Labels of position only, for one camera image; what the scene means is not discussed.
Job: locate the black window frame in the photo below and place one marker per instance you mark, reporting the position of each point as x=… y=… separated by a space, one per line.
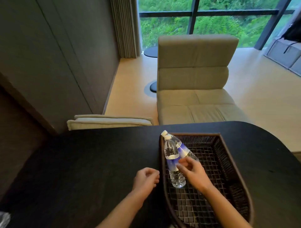
x=195 y=12

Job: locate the person's left fingers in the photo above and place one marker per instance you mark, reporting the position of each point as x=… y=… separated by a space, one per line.
x=154 y=175

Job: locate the grey window bench seat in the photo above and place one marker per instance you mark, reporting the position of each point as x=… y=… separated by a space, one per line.
x=284 y=55

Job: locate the person's right forearm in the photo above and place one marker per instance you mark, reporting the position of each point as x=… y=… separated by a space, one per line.
x=223 y=209

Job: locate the dark brown wicker tray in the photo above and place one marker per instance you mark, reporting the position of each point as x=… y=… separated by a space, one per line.
x=223 y=152

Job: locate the clear water bottle blue label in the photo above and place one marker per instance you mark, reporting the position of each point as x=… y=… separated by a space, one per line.
x=183 y=148
x=171 y=150

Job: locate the person's left forearm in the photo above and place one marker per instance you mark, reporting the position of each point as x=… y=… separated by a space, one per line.
x=122 y=211

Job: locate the person's right hand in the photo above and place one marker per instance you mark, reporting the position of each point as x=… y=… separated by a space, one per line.
x=196 y=173

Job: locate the black bag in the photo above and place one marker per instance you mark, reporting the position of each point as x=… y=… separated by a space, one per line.
x=294 y=31

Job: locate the grey pleated curtain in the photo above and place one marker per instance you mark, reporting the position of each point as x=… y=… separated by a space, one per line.
x=124 y=28

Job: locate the person's right thumb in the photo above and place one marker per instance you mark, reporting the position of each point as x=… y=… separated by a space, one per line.
x=181 y=168

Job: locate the black round side table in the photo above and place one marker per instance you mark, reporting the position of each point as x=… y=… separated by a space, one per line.
x=151 y=52

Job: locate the person's left hand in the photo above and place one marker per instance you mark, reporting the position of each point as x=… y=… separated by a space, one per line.
x=143 y=180

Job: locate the clear plastic wrapper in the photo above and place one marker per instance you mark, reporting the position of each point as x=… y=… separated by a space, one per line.
x=4 y=220

